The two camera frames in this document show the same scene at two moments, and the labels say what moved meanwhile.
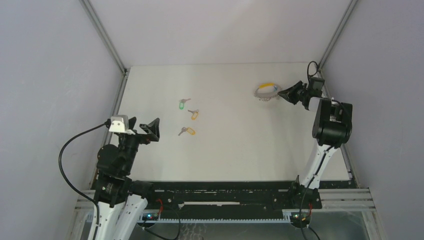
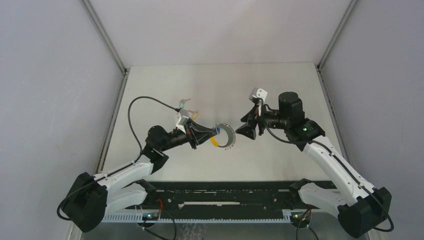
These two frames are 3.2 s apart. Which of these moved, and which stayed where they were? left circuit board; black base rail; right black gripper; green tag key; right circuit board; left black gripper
Moved: left black gripper; right black gripper
Stayed: black base rail; right circuit board; green tag key; left circuit board
